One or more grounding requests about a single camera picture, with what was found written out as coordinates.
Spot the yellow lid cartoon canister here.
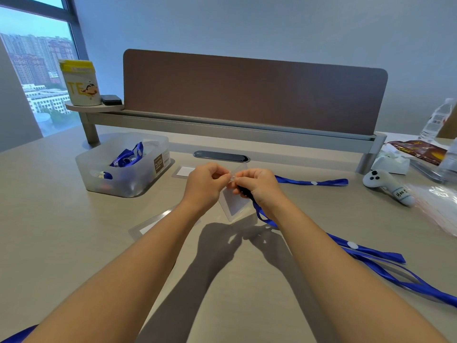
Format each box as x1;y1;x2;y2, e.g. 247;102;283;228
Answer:
59;59;103;107

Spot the clear flat plastic sleeve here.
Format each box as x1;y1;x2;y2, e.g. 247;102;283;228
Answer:
409;158;446;184

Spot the clear plastic water bottle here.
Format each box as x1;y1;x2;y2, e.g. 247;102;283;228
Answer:
418;98;456;142

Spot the person's right hand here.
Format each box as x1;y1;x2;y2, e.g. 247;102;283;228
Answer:
232;168;287;215

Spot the white handheld controller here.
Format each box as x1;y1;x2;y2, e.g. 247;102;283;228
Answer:
363;169;416;208

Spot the person's left hand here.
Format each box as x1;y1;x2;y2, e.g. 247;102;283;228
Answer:
180;162;232;215

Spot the blue strap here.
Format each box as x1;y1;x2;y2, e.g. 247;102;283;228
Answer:
0;324;39;343

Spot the person's left forearm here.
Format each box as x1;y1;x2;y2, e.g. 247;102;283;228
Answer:
21;199;215;343

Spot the grey divider support frame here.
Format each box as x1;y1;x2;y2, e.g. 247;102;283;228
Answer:
79;110;388;176

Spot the round grey desk shelf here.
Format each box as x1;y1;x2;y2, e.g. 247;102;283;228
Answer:
65;101;125;113

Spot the clear plastic bag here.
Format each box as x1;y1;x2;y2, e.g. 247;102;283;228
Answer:
406;183;457;237

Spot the blue lanyard with black clip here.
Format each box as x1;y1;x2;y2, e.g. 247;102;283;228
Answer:
237;186;457;308

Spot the person's right forearm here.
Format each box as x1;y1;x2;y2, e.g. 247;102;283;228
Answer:
256;201;450;343

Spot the translucent plastic storage bin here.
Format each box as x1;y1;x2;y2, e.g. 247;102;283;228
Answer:
75;132;170;198

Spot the black oval cable grommet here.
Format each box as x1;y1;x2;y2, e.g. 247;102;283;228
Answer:
193;150;250;162

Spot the brown desk divider panel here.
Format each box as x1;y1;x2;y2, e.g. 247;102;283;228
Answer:
123;49;388;136

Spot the brown snack packet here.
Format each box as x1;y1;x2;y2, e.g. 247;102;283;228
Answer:
387;140;448;166

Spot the bundle of blue lanyards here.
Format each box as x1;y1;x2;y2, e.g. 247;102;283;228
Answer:
109;141;144;168

